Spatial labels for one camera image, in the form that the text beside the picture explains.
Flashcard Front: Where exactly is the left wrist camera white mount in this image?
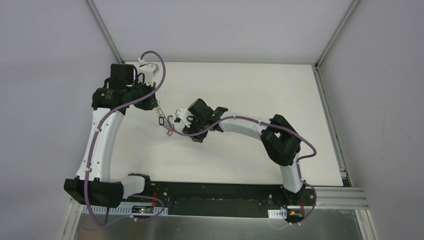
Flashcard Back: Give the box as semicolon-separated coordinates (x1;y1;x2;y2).
137;58;160;87

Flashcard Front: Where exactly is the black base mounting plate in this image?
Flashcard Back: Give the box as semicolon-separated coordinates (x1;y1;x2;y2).
141;181;315;219

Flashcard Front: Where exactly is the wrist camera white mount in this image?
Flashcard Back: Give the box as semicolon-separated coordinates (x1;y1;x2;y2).
172;108;193;128
137;58;160;87

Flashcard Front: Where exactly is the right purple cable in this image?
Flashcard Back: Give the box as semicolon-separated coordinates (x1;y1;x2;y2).
166;114;318;224

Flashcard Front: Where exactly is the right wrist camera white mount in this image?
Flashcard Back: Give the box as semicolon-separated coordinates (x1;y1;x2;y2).
172;108;193;128

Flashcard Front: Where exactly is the large metal keyring disc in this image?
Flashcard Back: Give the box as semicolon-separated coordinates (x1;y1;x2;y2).
153;99;172;132

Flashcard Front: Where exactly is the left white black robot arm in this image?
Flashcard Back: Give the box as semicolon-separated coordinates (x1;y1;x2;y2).
63;62;160;208

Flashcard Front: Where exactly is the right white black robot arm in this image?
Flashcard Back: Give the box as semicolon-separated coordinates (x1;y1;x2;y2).
173;98;306;205

